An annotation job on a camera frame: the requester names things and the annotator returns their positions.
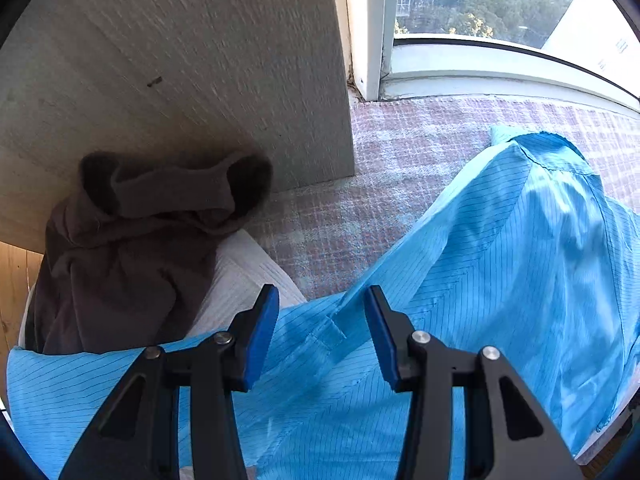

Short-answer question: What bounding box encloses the pink plaid cloth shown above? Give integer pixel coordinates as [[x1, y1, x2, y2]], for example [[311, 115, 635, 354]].
[[245, 95, 640, 301]]

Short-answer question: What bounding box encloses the white window frame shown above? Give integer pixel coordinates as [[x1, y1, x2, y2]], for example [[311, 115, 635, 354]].
[[327, 0, 640, 111]]

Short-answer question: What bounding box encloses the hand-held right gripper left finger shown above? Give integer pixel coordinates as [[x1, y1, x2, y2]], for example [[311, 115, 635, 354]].
[[59, 284, 280, 480]]

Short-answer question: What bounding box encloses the large wooden board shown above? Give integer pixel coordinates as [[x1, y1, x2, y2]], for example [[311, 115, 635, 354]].
[[0, 0, 357, 256]]

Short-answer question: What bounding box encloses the brown garment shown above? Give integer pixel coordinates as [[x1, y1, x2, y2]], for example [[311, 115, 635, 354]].
[[32, 150, 273, 356]]

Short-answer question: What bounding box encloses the pine plank board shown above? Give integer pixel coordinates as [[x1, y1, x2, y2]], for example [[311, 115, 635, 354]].
[[0, 240, 46, 411]]

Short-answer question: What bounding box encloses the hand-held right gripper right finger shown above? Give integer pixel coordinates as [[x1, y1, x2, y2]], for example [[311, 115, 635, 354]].
[[364, 285, 586, 480]]

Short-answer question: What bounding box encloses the blue striped jacket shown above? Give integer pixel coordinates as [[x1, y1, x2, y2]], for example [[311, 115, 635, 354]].
[[7, 125, 640, 480]]

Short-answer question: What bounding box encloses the beige knit sweater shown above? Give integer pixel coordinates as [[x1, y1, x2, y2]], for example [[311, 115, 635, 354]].
[[190, 230, 308, 342]]

